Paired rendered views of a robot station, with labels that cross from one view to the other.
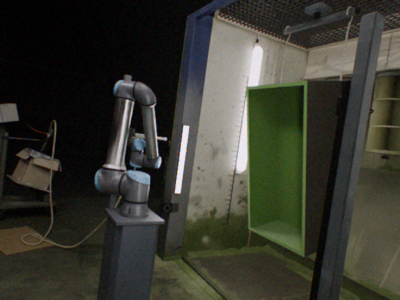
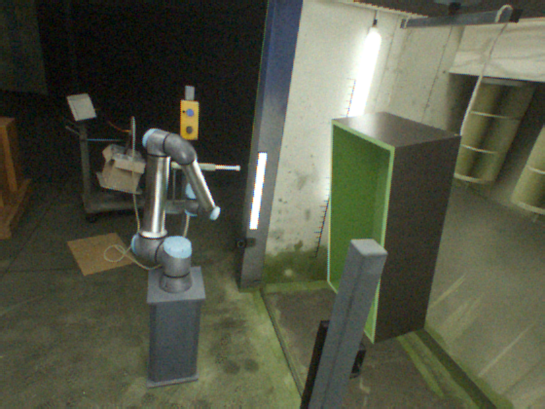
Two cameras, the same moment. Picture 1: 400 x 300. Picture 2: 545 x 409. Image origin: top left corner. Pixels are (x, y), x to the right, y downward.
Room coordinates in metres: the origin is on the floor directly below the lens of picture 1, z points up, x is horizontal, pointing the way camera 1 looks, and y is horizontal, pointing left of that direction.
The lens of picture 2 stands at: (0.44, -0.40, 1.92)
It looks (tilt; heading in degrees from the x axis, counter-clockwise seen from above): 23 degrees down; 10
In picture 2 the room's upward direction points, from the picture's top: 9 degrees clockwise
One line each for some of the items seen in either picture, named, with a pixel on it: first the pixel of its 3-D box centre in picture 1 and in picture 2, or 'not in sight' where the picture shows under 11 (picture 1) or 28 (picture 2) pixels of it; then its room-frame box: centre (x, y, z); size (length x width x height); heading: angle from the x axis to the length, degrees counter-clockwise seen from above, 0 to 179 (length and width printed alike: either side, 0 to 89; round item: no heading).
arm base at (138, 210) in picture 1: (134, 206); (176, 276); (1.97, 0.35, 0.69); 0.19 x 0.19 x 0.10
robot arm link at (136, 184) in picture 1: (136, 185); (175, 254); (1.98, 0.36, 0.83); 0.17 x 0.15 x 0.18; 80
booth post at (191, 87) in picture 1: (183, 139); (263, 165); (2.94, 0.15, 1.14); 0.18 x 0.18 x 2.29; 30
